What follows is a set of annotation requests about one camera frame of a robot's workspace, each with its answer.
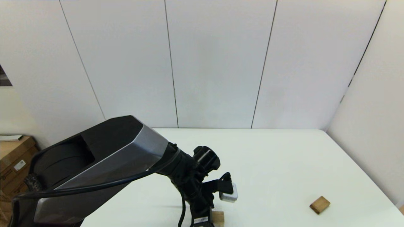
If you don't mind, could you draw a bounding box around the rectangular wooden block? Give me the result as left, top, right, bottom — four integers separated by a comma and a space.
309, 196, 331, 215

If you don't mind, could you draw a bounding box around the dark grey wall panel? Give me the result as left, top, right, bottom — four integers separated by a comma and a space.
0, 65, 12, 86

